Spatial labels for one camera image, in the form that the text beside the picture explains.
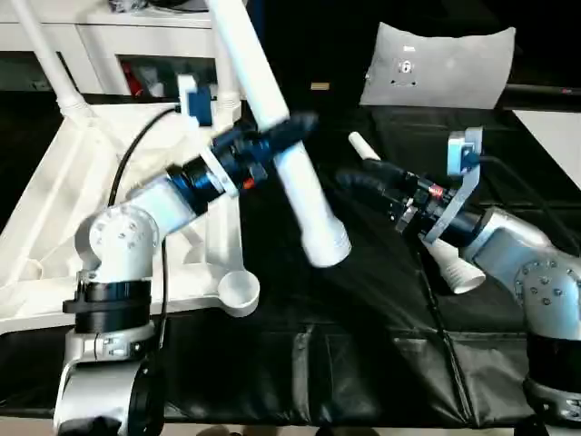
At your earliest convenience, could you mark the white cabinet with glass doors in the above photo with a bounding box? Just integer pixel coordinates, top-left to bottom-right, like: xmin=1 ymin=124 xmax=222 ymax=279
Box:
xmin=0 ymin=0 xmax=248 ymax=99

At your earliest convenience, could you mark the black box with yellow label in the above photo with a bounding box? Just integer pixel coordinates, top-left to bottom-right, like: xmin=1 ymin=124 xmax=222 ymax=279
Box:
xmin=245 ymin=0 xmax=384 ymax=108

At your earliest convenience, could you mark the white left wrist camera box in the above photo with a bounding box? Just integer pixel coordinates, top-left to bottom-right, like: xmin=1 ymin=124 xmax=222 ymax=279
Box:
xmin=175 ymin=74 xmax=244 ymax=130

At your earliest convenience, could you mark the black bag with cables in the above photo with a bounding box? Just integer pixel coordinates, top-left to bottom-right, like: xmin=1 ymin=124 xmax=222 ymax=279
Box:
xmin=107 ymin=0 xmax=212 ymax=15

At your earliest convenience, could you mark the white plastic bag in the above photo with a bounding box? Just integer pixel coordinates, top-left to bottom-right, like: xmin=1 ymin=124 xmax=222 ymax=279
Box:
xmin=360 ymin=22 xmax=517 ymax=112

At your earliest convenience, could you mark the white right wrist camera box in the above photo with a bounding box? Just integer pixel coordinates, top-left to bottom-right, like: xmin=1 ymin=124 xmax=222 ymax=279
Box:
xmin=421 ymin=127 xmax=488 ymax=246

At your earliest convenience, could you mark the white plastic table top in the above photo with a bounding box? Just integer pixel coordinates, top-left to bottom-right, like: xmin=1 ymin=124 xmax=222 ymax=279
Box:
xmin=0 ymin=94 xmax=263 ymax=339

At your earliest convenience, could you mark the white flat board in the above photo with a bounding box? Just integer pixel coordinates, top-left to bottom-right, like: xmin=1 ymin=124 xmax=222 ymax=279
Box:
xmin=511 ymin=109 xmax=581 ymax=175

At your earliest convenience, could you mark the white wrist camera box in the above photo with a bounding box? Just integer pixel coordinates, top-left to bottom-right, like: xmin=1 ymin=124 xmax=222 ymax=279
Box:
xmin=421 ymin=127 xmax=488 ymax=246
xmin=175 ymin=74 xmax=244 ymax=130

